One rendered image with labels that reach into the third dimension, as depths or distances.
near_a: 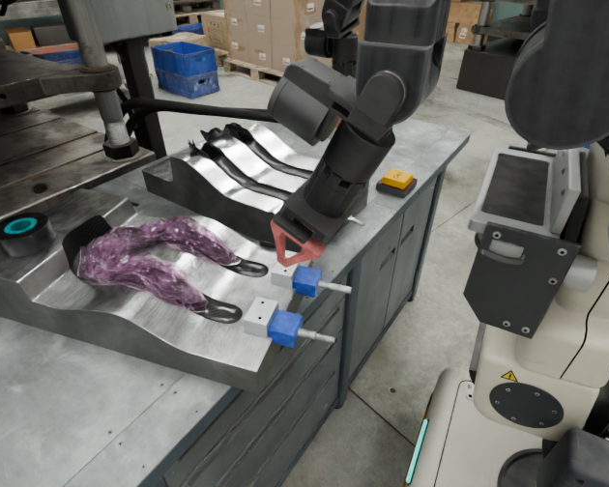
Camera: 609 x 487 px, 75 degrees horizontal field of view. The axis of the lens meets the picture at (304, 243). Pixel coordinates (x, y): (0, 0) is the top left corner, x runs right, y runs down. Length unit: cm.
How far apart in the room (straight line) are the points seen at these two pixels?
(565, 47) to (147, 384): 61
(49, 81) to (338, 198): 98
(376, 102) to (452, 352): 148
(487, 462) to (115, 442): 90
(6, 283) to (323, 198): 52
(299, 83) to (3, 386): 60
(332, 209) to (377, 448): 113
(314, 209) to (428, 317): 145
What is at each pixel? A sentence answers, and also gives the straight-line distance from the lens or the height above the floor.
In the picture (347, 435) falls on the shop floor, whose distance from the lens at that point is 148.
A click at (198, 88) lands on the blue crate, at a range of 457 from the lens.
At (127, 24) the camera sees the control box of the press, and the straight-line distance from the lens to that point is 147.
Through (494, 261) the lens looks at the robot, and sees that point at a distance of 56.
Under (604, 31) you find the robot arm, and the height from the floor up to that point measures 127.
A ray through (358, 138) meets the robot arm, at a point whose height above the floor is 117.
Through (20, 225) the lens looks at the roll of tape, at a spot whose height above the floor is 94.
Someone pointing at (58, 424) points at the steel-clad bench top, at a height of 80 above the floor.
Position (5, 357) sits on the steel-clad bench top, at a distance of 79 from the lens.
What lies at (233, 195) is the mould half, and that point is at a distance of 86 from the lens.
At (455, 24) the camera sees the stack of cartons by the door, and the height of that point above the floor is 25.
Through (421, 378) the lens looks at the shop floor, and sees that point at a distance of 164.
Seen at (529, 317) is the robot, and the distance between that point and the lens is 61.
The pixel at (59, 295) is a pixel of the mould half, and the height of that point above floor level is 87.
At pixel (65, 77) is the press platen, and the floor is 103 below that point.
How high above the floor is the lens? 132
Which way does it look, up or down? 37 degrees down
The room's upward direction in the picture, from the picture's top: straight up
